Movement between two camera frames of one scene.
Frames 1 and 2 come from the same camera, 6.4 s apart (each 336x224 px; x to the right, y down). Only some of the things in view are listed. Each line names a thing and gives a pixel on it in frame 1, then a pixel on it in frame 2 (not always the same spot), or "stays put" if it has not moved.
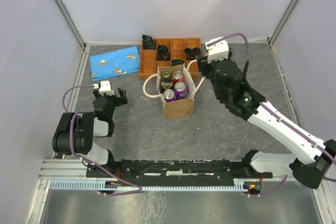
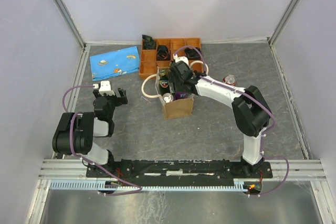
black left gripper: (119, 100) stays put
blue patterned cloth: (114, 64) stays put
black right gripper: (205, 66) to (174, 80)
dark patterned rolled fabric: (149, 42) stays put
